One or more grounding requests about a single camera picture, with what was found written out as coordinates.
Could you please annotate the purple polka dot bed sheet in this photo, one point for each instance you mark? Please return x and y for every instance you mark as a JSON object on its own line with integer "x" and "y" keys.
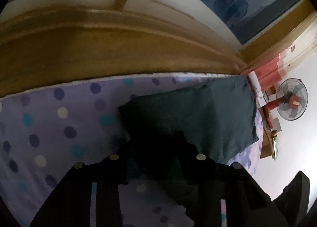
{"x": 62, "y": 130}

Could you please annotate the dark green fleece garment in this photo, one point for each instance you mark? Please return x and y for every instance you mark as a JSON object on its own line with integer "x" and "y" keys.
{"x": 198, "y": 113}

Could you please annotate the pink curtain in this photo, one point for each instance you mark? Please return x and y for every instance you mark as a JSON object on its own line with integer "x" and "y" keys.
{"x": 268, "y": 74}

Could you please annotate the white cardboard box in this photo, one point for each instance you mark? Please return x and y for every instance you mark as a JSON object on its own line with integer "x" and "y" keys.
{"x": 257, "y": 90}

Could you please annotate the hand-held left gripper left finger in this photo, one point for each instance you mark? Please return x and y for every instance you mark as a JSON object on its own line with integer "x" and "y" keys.
{"x": 122, "y": 170}

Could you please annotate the red grey electric fan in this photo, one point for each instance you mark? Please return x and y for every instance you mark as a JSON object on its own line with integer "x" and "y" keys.
{"x": 294, "y": 100}

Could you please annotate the wooden bedside cabinet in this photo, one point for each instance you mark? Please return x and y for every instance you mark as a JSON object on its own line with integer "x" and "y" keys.
{"x": 265, "y": 149}

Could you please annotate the small brown jar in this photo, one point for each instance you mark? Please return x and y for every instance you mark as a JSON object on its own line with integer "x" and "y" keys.
{"x": 274, "y": 134}

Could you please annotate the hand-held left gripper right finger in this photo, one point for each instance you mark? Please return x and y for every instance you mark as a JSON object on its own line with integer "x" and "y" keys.
{"x": 195, "y": 171}

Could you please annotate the wooden bed frame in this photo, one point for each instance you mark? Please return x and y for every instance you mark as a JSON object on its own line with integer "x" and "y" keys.
{"x": 99, "y": 51}

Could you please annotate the tan cardboard piece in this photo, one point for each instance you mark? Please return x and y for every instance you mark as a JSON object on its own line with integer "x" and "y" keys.
{"x": 276, "y": 124}

